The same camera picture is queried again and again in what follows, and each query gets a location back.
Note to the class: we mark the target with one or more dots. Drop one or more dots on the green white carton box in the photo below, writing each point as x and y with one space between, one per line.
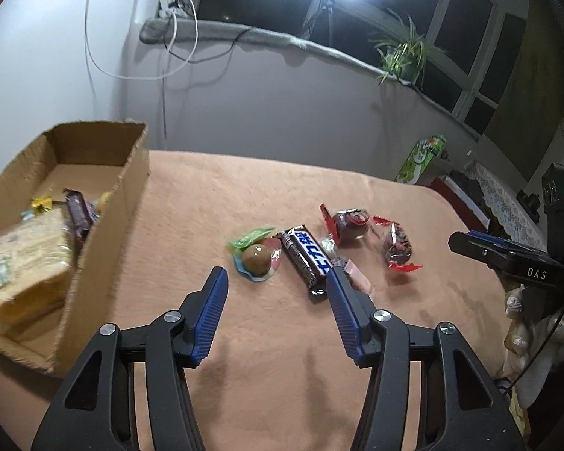
418 160

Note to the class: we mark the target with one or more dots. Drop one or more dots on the dark chocolate bar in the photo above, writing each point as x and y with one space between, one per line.
81 214

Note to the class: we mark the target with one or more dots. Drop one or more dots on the white power strip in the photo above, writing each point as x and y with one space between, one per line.
180 8

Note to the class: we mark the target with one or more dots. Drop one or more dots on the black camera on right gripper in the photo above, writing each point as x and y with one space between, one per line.
553 197

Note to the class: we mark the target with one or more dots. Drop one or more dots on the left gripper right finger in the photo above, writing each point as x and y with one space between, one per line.
460 409

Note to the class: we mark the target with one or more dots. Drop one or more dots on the potted spider plant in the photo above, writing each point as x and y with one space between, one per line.
404 58

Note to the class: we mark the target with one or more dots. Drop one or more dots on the red chocolate cake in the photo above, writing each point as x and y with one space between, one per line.
346 226

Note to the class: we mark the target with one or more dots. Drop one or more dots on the yellow candy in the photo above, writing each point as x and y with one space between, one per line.
41 205

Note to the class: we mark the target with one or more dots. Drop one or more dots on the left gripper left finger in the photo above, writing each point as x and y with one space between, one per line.
94 408

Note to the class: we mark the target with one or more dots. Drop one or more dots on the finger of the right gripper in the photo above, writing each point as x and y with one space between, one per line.
493 257
487 240

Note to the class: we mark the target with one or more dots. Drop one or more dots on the pink small sachet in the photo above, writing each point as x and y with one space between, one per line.
358 279

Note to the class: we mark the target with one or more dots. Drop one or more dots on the black snickers style bar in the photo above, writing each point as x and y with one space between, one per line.
308 258

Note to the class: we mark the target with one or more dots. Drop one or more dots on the green round pastry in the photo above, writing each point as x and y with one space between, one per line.
256 254

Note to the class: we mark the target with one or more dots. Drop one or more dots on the open cardboard box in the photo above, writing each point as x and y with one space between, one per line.
109 163

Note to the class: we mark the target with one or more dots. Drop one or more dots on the gloved right hand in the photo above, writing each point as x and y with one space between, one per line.
532 348

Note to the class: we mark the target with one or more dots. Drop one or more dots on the peach fleece table blanket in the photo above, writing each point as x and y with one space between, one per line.
277 377

